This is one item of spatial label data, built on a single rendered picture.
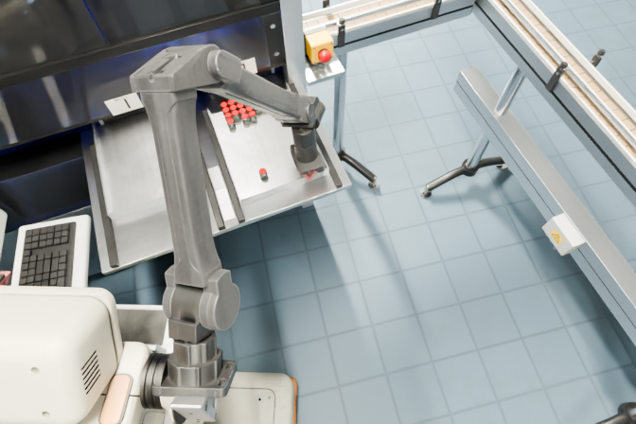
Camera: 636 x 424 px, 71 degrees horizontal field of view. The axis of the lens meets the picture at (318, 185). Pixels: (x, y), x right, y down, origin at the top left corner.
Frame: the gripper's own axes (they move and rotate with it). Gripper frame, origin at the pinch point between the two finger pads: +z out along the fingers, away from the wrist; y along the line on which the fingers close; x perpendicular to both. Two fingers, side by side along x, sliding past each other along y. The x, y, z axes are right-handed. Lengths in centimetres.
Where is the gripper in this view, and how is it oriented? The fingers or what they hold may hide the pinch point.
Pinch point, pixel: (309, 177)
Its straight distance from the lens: 122.9
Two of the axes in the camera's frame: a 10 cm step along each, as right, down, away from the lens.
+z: 0.6, 6.1, 7.9
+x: -9.5, 2.8, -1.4
